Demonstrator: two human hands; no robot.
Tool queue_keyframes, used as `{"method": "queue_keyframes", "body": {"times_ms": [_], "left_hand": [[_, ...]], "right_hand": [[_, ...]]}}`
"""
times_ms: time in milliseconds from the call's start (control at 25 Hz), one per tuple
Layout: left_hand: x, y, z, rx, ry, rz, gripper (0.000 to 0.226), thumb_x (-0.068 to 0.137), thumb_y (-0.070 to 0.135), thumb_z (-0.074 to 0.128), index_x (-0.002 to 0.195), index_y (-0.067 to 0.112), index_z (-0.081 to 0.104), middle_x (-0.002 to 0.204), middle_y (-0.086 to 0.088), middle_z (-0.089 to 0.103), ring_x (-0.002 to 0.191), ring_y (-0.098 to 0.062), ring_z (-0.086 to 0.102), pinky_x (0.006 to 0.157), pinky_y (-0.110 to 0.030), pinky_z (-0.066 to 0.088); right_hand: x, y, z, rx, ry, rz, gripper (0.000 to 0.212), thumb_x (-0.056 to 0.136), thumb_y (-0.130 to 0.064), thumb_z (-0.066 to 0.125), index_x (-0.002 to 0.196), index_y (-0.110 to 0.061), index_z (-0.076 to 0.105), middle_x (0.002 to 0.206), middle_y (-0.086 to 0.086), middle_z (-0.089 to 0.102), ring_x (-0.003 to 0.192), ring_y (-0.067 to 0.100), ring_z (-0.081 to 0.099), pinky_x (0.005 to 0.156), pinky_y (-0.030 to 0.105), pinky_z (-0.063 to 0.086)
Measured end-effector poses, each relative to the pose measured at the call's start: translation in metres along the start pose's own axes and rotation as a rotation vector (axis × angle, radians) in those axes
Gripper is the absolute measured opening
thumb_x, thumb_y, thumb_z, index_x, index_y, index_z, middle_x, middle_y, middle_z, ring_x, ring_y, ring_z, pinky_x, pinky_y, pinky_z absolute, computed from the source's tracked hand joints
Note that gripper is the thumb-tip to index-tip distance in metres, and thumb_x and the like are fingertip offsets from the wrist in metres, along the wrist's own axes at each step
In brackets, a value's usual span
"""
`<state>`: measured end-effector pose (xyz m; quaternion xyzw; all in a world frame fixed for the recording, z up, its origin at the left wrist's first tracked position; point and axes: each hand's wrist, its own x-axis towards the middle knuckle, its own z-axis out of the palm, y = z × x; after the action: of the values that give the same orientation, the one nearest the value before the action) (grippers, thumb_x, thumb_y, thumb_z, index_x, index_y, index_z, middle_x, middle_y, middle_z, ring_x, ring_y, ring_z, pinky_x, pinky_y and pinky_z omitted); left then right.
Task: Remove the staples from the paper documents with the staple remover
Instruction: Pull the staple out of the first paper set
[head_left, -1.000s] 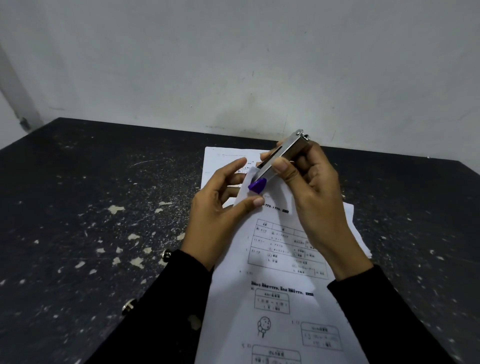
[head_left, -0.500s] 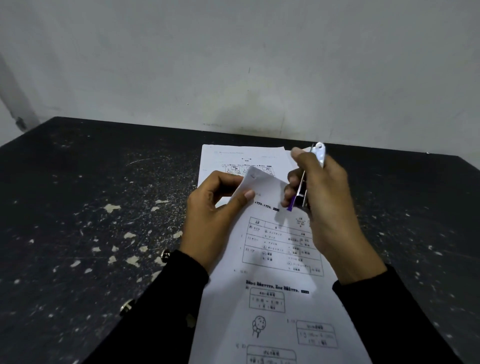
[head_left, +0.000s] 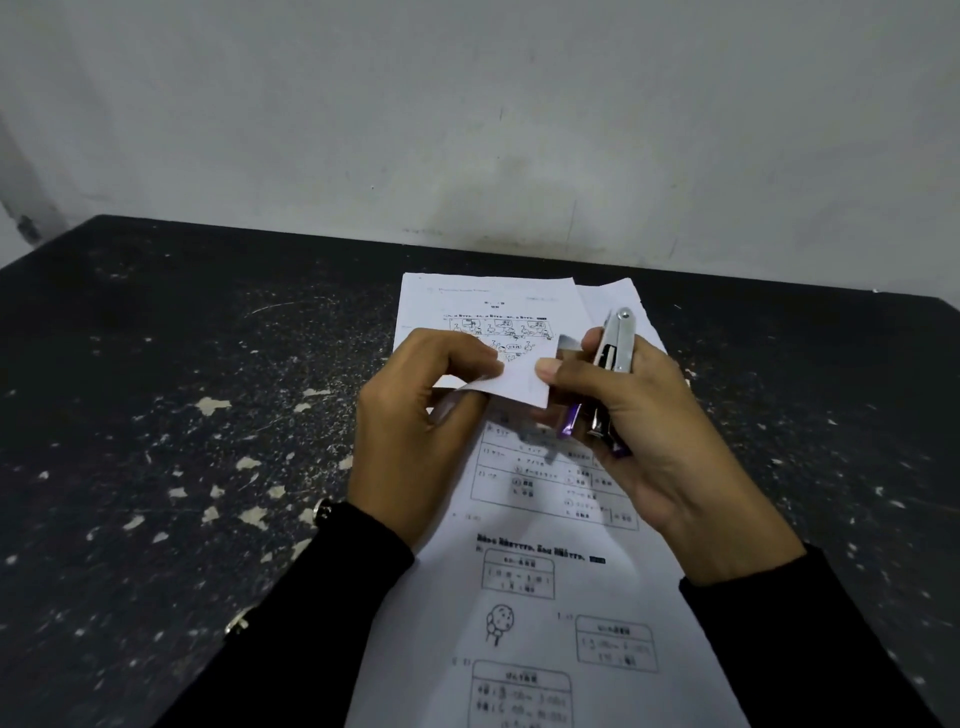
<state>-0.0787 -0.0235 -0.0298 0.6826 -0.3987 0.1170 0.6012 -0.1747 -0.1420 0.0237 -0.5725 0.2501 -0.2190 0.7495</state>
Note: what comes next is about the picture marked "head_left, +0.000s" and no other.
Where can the person's left hand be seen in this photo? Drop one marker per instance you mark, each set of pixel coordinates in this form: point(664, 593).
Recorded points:
point(397, 435)

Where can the person's right hand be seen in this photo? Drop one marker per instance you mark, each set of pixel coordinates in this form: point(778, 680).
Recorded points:
point(667, 457)

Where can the person's right thumb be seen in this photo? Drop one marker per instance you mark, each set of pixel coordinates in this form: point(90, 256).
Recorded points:
point(566, 379)

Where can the person's left thumb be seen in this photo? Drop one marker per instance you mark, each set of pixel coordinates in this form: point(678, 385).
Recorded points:
point(469, 352)

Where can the white paper sheet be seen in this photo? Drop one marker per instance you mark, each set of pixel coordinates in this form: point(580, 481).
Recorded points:
point(517, 386)
point(604, 296)

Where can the silver and purple stapler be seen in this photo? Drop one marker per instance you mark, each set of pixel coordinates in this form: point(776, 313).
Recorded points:
point(620, 334)

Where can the person's right forearm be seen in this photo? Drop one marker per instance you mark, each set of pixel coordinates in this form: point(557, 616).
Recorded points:
point(795, 652)

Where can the person's left forearm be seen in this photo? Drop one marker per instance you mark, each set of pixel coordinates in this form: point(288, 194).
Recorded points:
point(300, 637)

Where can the printed worksheet with diagram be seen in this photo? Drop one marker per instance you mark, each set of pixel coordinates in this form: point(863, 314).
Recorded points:
point(465, 300)

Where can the blank white paper sheet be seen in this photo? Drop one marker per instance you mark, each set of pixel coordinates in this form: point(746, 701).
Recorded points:
point(604, 296)

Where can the printed worksheet with boxed tables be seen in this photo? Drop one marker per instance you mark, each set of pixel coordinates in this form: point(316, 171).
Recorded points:
point(540, 600)

